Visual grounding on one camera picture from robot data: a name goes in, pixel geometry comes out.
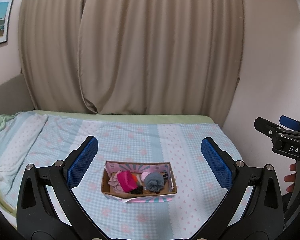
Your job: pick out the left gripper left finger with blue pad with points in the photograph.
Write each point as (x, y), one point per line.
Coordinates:
(47, 207)

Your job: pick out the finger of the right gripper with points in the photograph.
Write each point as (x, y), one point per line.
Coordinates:
(290, 123)
(268, 128)

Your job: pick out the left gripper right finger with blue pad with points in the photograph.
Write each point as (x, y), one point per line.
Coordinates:
(252, 207)

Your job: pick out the black patterned sock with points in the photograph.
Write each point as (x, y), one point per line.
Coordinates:
(165, 176)

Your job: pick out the light pink cloth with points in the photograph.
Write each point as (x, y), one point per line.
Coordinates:
(144, 175)

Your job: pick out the grey fleece cloth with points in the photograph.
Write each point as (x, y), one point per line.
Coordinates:
(154, 182)

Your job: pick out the orange pompom toy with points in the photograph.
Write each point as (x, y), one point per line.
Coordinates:
(135, 177)

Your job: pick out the person's right hand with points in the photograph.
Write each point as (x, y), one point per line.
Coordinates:
(291, 178)

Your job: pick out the cardboard box with pink lining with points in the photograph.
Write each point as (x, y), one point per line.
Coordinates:
(165, 195)

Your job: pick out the blue pink patterned bedspread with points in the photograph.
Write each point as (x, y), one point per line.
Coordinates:
(42, 139)

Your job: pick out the green mattress sheet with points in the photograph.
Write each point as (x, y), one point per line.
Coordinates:
(137, 119)

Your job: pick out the beige headboard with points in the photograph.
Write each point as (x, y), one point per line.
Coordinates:
(15, 97)

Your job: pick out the beige curtain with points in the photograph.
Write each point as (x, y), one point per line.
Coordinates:
(132, 56)

